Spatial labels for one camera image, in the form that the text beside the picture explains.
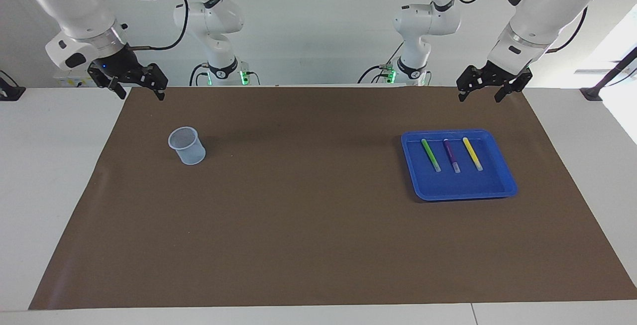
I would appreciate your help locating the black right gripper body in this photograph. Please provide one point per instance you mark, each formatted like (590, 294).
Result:
(117, 63)

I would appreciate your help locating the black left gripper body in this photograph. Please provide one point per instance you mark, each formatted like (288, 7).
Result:
(492, 75)

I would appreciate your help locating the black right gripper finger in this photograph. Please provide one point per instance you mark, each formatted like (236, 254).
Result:
(119, 88)
(158, 78)

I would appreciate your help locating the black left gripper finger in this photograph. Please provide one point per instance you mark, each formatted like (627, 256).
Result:
(505, 91)
(464, 92)

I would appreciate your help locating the yellow pen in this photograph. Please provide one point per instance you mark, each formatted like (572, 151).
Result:
(472, 153)

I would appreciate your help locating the purple pen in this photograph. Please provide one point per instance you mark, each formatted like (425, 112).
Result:
(451, 156)

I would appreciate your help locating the green pen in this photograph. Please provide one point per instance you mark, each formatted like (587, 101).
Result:
(430, 155)

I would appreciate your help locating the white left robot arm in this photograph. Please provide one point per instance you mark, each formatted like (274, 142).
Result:
(542, 1)

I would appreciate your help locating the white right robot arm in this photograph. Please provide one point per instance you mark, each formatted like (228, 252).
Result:
(74, 6)

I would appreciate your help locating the white power strip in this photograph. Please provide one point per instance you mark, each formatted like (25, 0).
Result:
(69, 82)

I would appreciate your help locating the translucent plastic cup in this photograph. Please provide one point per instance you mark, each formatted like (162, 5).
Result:
(189, 152)

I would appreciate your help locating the black stand with pole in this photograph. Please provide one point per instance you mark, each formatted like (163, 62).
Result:
(594, 91)

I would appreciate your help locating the blue plastic tray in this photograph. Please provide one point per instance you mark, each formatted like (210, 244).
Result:
(463, 185)

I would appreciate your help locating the small black table clamp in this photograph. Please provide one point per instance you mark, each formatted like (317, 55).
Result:
(7, 91)

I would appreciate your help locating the brown table mat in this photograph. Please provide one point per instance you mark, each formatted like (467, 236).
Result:
(298, 225)

